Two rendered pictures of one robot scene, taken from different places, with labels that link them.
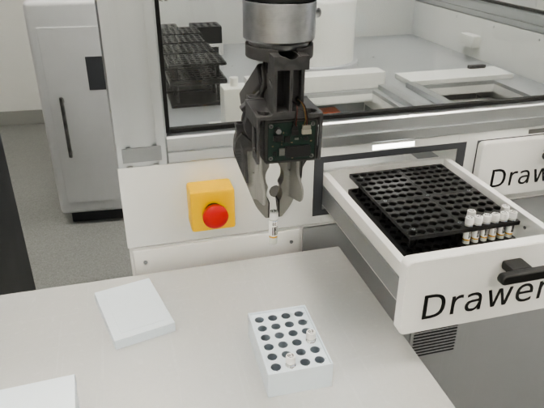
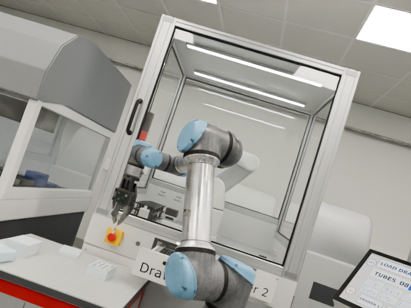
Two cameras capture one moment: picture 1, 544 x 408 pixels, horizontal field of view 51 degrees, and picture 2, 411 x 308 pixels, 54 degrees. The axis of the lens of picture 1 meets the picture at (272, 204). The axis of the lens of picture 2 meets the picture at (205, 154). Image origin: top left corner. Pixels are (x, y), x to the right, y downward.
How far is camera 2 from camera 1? 1.24 m
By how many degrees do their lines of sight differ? 37
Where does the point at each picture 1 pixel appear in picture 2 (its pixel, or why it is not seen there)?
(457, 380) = not seen: outside the picture
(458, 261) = (155, 254)
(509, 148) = not seen: hidden behind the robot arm
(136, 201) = (93, 225)
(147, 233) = (91, 239)
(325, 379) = (103, 276)
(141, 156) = (101, 211)
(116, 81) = (105, 186)
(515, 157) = not seen: hidden behind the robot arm
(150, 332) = (70, 254)
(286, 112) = (122, 189)
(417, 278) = (141, 253)
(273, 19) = (128, 168)
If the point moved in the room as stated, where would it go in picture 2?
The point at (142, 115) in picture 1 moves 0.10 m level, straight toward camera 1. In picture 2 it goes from (107, 199) to (101, 199)
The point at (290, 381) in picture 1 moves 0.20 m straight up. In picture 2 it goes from (93, 271) to (109, 222)
